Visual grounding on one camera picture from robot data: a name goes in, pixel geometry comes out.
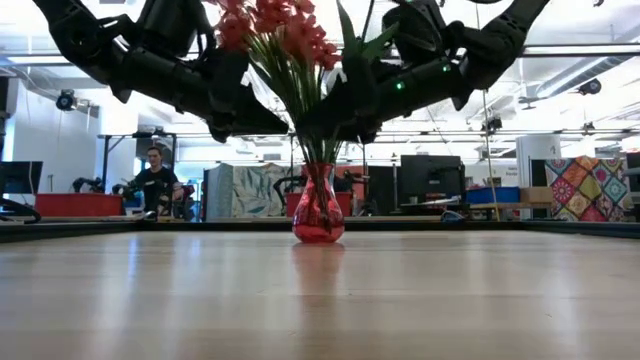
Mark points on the colourful patchwork quilt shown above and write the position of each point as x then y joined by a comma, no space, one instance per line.
585,190

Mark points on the white pillar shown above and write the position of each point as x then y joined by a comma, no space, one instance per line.
537,155

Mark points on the cardboard box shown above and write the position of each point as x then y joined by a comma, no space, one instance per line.
536,195

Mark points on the black aluminium table frame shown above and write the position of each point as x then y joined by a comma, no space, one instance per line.
550,227

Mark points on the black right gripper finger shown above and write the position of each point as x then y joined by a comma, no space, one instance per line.
325,127
365,136

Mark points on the black computer monitor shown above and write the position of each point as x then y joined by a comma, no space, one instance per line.
20,177
430,180

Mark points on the red glass vase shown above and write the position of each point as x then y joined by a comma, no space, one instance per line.
318,230

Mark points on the blue plastic bin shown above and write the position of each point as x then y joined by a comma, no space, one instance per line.
492,195

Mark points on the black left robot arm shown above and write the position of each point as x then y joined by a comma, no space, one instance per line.
150,75

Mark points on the person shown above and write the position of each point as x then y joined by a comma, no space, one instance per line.
157,182

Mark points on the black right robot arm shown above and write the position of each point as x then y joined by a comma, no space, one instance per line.
490,45

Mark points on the background black robot arm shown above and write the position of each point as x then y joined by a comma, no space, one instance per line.
287,185

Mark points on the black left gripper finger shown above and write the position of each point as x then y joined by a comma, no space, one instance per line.
220,134
260,122

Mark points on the leaf print partition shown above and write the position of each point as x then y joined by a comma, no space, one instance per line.
250,190

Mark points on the black ceiling spotlight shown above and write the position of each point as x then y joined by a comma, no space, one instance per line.
66,100
591,87

